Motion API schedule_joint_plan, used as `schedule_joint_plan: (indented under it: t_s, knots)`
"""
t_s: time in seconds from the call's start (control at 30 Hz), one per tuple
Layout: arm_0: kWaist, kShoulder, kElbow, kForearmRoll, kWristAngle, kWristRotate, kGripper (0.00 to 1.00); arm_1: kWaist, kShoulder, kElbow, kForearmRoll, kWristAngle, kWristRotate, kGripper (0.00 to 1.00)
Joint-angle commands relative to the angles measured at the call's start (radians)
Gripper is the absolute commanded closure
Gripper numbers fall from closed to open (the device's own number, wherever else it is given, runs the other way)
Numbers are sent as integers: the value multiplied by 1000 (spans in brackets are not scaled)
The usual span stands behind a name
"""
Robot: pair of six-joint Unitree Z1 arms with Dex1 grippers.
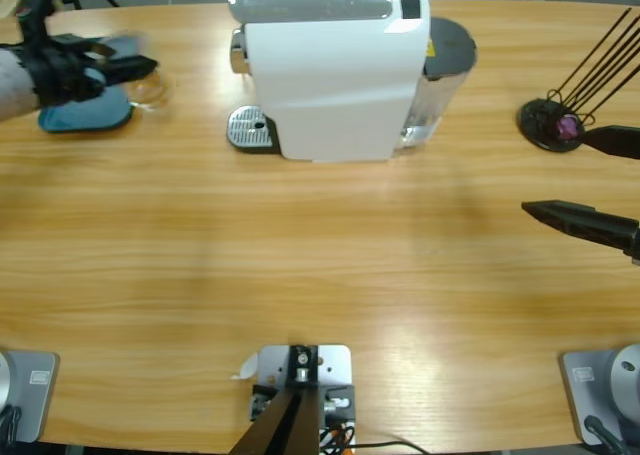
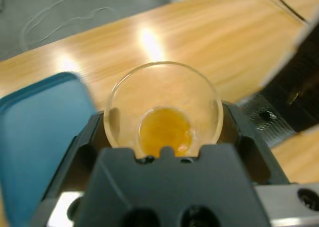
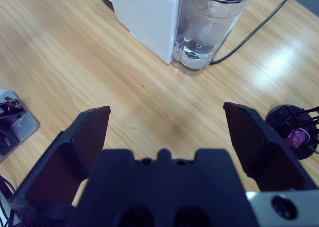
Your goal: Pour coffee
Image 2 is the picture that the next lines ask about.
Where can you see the silver drip tray grid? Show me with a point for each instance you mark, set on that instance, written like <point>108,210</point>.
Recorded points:
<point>276,129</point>

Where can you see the white capsule coffee machine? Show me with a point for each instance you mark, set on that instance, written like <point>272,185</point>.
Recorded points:
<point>306,69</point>

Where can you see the teal plastic tray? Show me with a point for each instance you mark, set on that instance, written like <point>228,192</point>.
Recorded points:
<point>37,124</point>

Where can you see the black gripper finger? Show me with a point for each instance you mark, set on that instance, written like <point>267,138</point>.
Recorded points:
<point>74,162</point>
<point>254,149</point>

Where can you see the clear glass cup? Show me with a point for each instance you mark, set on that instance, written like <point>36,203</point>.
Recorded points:
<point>164,132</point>

